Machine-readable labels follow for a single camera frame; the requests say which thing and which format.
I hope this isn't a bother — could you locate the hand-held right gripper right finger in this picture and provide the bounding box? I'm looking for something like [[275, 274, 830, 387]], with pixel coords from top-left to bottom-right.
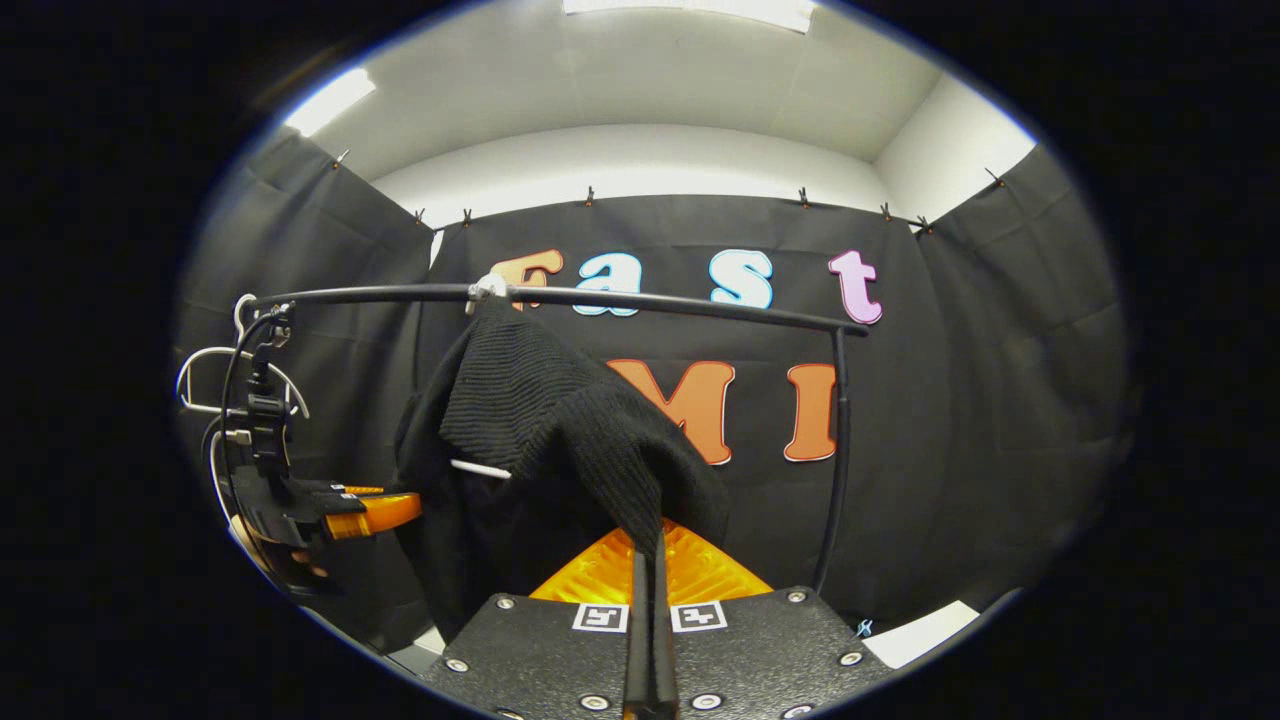
[[654, 518, 897, 720]]

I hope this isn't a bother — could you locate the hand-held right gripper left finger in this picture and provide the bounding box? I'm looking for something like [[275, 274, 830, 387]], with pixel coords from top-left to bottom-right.
[[420, 525, 653, 720]]

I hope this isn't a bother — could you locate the black backdrop cloth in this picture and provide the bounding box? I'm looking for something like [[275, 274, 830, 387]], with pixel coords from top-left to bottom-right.
[[178, 130, 1133, 656]]

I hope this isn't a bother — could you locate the black clothes rack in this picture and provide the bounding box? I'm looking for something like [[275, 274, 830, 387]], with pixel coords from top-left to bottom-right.
[[243, 282, 871, 593]]

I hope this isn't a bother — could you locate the black knit sweater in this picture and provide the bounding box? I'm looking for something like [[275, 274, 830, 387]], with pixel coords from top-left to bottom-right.
[[392, 298, 733, 643]]

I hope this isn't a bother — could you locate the white hanger holding sweater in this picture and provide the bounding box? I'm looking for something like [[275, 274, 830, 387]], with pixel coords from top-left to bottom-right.
[[448, 273, 515, 481]]

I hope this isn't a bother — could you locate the empty white hanger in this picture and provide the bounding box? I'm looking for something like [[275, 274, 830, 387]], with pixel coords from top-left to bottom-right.
[[176, 292, 312, 421]]

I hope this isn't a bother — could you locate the row of black clips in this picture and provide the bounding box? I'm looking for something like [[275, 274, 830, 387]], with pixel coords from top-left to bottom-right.
[[332, 148, 1009, 239]]

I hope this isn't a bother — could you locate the long ceiling light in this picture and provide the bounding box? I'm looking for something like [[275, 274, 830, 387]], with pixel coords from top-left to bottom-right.
[[283, 67, 378, 139], [562, 0, 816, 34]]

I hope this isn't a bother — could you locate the white panelled board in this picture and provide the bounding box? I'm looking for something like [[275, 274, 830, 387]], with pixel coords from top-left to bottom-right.
[[862, 600, 983, 670]]

